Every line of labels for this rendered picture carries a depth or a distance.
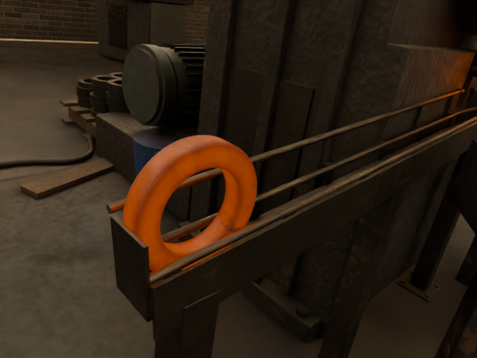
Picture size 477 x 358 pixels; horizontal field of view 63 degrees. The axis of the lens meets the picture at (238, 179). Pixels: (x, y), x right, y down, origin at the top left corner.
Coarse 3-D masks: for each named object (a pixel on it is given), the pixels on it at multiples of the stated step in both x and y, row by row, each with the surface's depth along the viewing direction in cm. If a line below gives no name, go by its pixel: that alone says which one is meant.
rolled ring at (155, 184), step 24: (192, 144) 43; (216, 144) 44; (144, 168) 42; (168, 168) 41; (192, 168) 43; (240, 168) 49; (144, 192) 41; (168, 192) 43; (240, 192) 51; (144, 216) 42; (216, 216) 54; (240, 216) 53; (144, 240) 43; (192, 240) 52; (216, 240) 52; (192, 264) 50
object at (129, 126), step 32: (128, 64) 186; (160, 64) 171; (192, 64) 184; (128, 96) 192; (160, 96) 173; (192, 96) 184; (96, 128) 217; (128, 128) 200; (160, 128) 205; (192, 128) 201; (128, 160) 196
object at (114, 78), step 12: (84, 84) 250; (96, 84) 234; (108, 84) 218; (120, 84) 228; (84, 96) 254; (96, 96) 238; (108, 96) 220; (120, 96) 217; (72, 108) 253; (84, 108) 256; (96, 108) 240; (108, 108) 239; (120, 108) 221; (72, 120) 269; (84, 120) 238
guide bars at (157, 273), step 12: (468, 120) 104; (444, 132) 94; (420, 144) 85; (396, 156) 78; (372, 168) 72; (348, 180) 67; (324, 192) 62; (300, 204) 59; (276, 216) 55; (288, 216) 57; (252, 228) 52; (228, 240) 49; (192, 252) 47; (204, 252) 47; (168, 264) 44; (180, 264) 45; (156, 276) 43; (168, 276) 44
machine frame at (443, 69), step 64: (256, 0) 112; (320, 0) 97; (384, 0) 86; (448, 0) 100; (256, 64) 117; (320, 64) 101; (384, 64) 89; (448, 64) 103; (256, 128) 121; (320, 128) 101; (384, 128) 92; (192, 192) 155; (320, 256) 114; (384, 256) 131; (320, 320) 118
